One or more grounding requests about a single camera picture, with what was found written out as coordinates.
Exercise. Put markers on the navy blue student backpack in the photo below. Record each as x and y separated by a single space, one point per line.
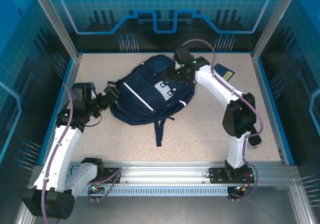
145 93

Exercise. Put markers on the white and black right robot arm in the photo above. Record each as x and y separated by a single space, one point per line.
212 83

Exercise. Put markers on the blue table edge strip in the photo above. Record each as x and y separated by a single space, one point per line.
273 108
58 101

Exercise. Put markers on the navy book with yellow label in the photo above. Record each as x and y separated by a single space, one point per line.
225 72

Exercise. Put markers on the aluminium mounting rail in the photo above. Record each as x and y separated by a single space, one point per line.
165 174

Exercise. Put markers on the black oblong case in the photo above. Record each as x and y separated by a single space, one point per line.
256 140

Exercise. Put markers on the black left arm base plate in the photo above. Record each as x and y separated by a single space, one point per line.
112 177

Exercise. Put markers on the small connector board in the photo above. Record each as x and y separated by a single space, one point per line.
95 187
241 188

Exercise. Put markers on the aluminium frame post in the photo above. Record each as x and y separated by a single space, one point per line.
57 21
272 21

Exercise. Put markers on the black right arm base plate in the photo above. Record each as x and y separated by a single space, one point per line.
215 176

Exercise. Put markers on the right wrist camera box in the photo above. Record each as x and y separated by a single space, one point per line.
182 54

